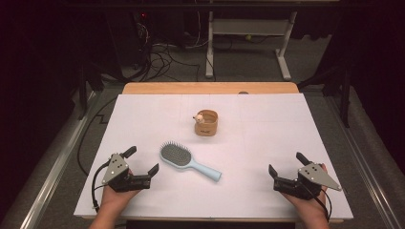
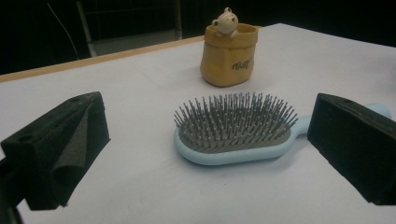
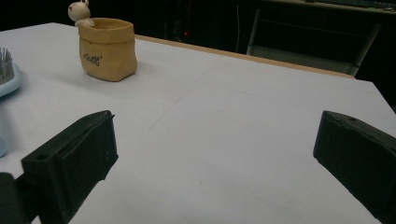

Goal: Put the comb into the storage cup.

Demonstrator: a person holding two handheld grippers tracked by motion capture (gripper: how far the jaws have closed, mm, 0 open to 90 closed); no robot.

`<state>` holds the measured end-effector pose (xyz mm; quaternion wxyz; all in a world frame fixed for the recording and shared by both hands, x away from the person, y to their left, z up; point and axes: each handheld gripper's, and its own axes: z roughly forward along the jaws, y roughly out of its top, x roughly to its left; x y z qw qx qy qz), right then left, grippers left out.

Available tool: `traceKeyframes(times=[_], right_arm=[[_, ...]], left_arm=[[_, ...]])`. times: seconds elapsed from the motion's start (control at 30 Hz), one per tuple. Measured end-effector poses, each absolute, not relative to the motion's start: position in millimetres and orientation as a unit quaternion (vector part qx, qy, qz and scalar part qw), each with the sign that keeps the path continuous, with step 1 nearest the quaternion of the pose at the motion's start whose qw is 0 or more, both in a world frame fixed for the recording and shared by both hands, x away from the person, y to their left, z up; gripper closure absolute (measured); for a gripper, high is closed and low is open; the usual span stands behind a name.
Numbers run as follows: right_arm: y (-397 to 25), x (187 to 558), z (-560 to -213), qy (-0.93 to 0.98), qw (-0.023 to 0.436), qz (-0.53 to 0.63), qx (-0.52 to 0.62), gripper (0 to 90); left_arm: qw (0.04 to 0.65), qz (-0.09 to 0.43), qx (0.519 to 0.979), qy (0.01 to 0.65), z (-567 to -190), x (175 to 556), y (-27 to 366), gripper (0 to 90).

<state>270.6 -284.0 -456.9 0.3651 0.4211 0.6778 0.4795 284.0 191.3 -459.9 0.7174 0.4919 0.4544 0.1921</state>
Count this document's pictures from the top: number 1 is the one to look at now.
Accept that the black stand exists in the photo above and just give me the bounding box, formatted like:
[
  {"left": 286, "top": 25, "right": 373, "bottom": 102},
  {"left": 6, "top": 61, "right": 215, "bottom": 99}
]
[
  {"left": 77, "top": 61, "right": 106, "bottom": 120},
  {"left": 297, "top": 61, "right": 353, "bottom": 129}
]

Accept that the person's right hand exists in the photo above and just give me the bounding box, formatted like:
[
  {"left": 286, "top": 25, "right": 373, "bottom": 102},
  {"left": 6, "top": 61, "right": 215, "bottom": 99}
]
[{"left": 281, "top": 163, "right": 329, "bottom": 221}]

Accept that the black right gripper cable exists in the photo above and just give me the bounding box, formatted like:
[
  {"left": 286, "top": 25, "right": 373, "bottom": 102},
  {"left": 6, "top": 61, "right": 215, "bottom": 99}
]
[{"left": 299, "top": 182, "right": 332, "bottom": 222}]

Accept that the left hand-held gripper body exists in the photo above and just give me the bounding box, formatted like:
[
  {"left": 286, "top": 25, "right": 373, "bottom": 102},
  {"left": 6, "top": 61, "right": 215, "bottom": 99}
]
[{"left": 101, "top": 153, "right": 152, "bottom": 193}]

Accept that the black floor cable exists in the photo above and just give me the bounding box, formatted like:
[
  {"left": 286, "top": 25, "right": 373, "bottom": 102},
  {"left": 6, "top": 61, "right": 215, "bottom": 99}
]
[{"left": 76, "top": 96, "right": 118, "bottom": 177}]

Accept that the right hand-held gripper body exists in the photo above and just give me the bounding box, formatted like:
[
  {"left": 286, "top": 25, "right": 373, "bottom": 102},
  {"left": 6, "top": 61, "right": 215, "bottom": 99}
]
[{"left": 272, "top": 162, "right": 343, "bottom": 201}]

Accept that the wooden cup with animal figure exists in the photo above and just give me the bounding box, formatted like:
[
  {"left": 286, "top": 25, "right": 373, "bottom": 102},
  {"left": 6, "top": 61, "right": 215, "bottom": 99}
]
[{"left": 192, "top": 109, "right": 220, "bottom": 137}]

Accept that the metal floor rail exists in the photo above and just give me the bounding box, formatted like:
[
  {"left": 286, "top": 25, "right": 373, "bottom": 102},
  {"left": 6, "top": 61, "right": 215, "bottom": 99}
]
[
  {"left": 324, "top": 94, "right": 403, "bottom": 229},
  {"left": 18, "top": 90, "right": 97, "bottom": 229}
]

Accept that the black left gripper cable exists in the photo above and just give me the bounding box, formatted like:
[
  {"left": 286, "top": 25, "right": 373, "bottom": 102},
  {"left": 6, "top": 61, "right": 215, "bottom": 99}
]
[{"left": 91, "top": 160, "right": 113, "bottom": 214}]

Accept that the white board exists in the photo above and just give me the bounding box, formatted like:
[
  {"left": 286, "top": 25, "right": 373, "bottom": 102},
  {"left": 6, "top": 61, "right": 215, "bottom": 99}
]
[{"left": 74, "top": 93, "right": 354, "bottom": 220}]

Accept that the black computer tower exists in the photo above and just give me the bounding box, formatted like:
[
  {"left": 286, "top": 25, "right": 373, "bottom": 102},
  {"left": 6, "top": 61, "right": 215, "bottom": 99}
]
[{"left": 104, "top": 10, "right": 153, "bottom": 70}]

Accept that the light blue hairbrush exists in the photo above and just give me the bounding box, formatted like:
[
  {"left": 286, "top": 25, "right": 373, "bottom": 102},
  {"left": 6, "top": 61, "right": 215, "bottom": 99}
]
[{"left": 159, "top": 140, "right": 223, "bottom": 183}]

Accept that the person's left hand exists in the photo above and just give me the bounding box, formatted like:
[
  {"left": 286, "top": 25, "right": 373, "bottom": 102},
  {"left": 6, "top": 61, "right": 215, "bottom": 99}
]
[{"left": 100, "top": 170, "right": 142, "bottom": 210}]

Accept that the white desk frame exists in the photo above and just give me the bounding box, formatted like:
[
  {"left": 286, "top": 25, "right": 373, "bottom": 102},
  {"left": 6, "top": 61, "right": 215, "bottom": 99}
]
[{"left": 204, "top": 10, "right": 299, "bottom": 81}]

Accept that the wooden table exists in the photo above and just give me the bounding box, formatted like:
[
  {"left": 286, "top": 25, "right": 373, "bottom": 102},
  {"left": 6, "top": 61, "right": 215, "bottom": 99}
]
[{"left": 81, "top": 81, "right": 345, "bottom": 223}]

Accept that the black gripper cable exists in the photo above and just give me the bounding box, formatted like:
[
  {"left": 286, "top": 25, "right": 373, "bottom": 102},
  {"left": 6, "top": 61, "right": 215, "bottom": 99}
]
[
  {"left": 299, "top": 182, "right": 332, "bottom": 222},
  {"left": 91, "top": 160, "right": 113, "bottom": 214}
]

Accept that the tangle of black floor cables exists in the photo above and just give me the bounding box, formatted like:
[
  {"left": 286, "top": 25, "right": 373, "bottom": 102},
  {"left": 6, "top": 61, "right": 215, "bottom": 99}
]
[{"left": 127, "top": 22, "right": 203, "bottom": 82}]

